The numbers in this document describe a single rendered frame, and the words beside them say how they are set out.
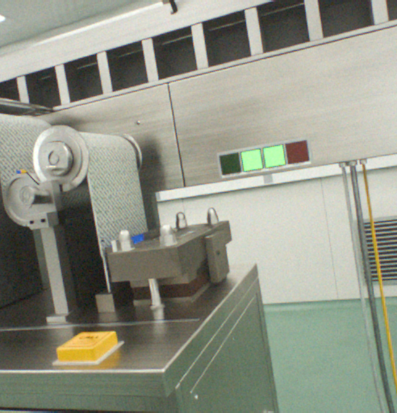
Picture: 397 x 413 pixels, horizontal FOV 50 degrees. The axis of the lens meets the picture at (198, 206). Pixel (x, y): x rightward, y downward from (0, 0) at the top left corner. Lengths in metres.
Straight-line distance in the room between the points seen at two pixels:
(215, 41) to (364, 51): 0.41
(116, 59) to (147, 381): 1.02
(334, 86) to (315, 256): 2.52
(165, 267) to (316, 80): 0.61
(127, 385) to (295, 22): 0.99
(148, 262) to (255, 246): 2.76
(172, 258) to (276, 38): 0.70
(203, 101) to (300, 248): 2.49
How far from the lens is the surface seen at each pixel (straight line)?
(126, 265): 0.90
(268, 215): 3.53
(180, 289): 0.92
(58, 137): 0.99
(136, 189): 1.14
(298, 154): 1.13
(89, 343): 0.72
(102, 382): 0.68
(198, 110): 1.20
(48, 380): 0.74
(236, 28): 1.30
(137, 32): 1.32
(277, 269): 3.61
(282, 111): 1.15
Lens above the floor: 1.15
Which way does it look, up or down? 3 degrees down
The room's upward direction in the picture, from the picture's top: 9 degrees counter-clockwise
